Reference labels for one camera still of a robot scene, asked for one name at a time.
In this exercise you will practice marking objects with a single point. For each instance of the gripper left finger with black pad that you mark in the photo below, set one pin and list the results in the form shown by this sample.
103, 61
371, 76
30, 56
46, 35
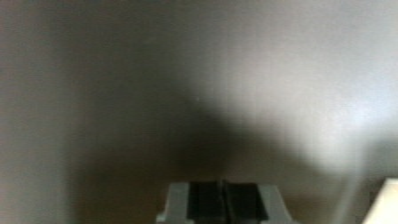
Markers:
193, 204

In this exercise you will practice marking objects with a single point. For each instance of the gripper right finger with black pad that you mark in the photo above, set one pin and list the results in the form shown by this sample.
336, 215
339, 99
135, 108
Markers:
254, 204

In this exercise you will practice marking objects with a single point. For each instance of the white cabinet body box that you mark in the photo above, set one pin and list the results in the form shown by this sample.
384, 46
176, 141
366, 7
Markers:
170, 90

